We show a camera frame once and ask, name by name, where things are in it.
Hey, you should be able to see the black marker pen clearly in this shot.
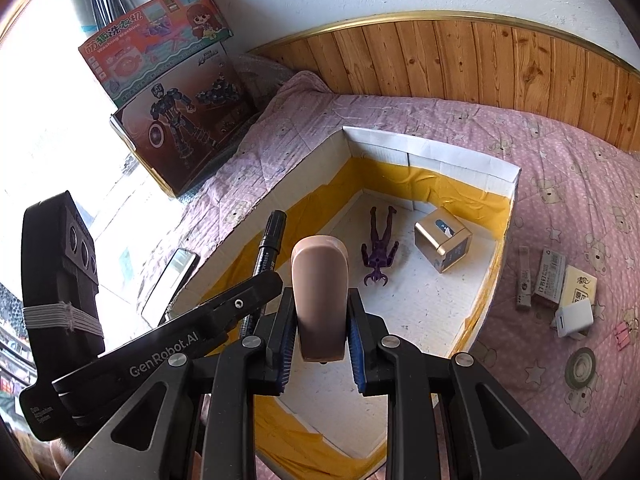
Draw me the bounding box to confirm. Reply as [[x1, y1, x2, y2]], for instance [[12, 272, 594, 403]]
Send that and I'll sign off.
[[239, 210, 287, 338]]

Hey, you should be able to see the pink printed blanket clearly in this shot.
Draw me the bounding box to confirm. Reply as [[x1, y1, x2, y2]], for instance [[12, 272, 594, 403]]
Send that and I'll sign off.
[[175, 70, 640, 480]]

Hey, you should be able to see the white charger plug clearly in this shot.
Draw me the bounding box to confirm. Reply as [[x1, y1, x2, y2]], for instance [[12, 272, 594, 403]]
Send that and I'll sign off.
[[554, 300, 594, 339]]

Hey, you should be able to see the beige tissue packet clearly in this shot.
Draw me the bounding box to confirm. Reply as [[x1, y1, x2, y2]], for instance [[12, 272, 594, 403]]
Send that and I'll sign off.
[[560, 265, 598, 311]]

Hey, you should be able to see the person's left hand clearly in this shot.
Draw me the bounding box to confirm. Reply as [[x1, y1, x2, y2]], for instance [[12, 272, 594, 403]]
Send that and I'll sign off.
[[49, 437, 101, 478]]

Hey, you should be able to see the robot figure toy box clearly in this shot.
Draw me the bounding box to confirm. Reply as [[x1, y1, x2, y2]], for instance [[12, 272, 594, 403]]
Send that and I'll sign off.
[[110, 42, 261, 198]]

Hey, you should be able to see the white printed card pack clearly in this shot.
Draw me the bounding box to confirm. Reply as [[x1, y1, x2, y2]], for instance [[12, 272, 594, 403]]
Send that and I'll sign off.
[[532, 249, 567, 308]]

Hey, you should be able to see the white cardboard box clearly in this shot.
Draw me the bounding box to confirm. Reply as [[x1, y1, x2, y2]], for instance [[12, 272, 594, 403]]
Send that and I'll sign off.
[[142, 127, 523, 480]]

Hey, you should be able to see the small gold box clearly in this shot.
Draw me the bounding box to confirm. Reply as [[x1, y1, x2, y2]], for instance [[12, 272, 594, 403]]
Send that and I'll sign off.
[[414, 206, 473, 273]]

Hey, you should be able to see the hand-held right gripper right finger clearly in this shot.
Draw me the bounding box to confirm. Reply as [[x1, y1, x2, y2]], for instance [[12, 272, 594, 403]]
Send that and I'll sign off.
[[348, 290, 581, 480]]

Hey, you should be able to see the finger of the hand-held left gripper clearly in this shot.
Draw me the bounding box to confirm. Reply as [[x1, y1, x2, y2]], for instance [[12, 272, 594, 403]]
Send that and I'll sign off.
[[200, 274, 284, 336]]

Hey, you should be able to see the purple toy figure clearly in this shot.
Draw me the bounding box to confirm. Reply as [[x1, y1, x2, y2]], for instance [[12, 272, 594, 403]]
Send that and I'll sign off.
[[361, 205, 399, 287]]

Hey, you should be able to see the beige oval case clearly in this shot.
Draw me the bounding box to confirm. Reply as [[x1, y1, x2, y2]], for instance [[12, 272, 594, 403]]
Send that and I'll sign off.
[[291, 235, 349, 364]]

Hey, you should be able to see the green tape roll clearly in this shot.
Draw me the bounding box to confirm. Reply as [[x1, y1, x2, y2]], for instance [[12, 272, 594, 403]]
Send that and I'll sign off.
[[565, 347, 597, 386]]

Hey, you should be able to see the black framed phone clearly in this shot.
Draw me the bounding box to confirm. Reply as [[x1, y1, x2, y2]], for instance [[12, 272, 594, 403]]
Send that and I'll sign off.
[[141, 248, 200, 328]]

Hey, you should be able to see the clear bubble wrap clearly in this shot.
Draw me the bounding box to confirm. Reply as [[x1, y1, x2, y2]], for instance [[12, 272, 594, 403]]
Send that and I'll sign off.
[[235, 52, 301, 111]]

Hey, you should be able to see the colourful toy box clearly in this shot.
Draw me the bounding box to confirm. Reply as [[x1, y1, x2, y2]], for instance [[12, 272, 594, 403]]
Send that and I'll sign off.
[[78, 0, 234, 111]]

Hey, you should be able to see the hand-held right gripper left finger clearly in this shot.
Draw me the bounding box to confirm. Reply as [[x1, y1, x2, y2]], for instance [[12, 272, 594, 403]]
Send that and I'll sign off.
[[60, 289, 297, 480]]

